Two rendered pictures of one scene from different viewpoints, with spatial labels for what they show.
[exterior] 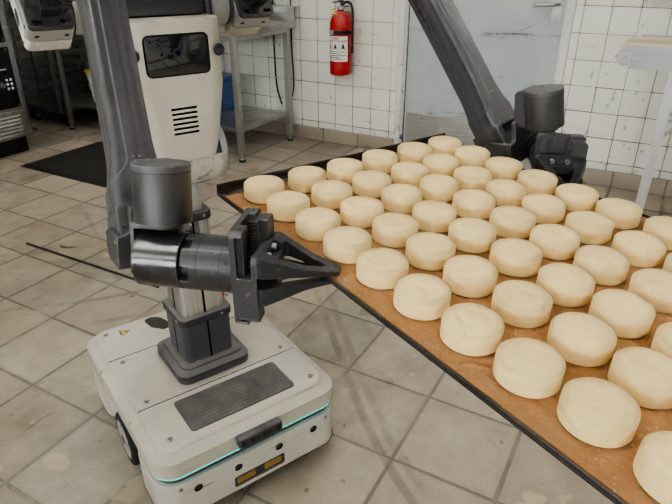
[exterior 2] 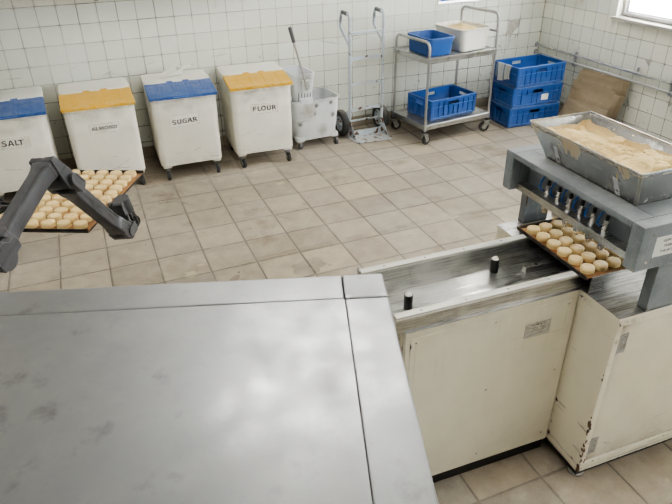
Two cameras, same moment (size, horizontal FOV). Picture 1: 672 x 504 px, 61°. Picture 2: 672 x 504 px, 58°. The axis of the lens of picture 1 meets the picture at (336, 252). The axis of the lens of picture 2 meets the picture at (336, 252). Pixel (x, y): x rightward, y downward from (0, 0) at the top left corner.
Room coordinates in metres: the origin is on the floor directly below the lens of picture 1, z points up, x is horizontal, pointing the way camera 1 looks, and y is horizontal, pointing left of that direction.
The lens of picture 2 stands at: (1.59, 2.03, 2.05)
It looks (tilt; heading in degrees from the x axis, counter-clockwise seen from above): 31 degrees down; 219
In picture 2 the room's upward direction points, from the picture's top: 1 degrees counter-clockwise
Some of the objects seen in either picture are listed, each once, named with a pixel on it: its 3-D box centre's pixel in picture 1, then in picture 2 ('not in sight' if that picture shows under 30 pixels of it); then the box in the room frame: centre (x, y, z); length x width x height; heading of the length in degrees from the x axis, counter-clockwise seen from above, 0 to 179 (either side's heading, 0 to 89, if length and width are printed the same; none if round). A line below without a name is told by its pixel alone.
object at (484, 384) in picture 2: not in sight; (461, 367); (-0.12, 1.28, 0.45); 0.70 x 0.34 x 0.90; 149
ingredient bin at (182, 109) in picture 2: not in sight; (183, 124); (-1.50, -2.13, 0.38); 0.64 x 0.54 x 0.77; 60
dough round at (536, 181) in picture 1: (536, 182); not in sight; (0.71, -0.26, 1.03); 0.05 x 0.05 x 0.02
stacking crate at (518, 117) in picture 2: not in sight; (522, 110); (-4.43, -0.29, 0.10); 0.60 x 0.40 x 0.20; 149
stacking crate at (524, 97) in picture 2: not in sight; (525, 90); (-4.43, -0.29, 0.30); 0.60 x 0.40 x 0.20; 151
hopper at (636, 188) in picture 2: not in sight; (608, 157); (-0.55, 1.54, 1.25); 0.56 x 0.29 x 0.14; 59
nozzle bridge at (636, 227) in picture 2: not in sight; (594, 218); (-0.55, 1.54, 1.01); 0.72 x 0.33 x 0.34; 59
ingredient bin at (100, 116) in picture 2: not in sight; (104, 135); (-0.93, -2.45, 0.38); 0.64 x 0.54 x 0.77; 62
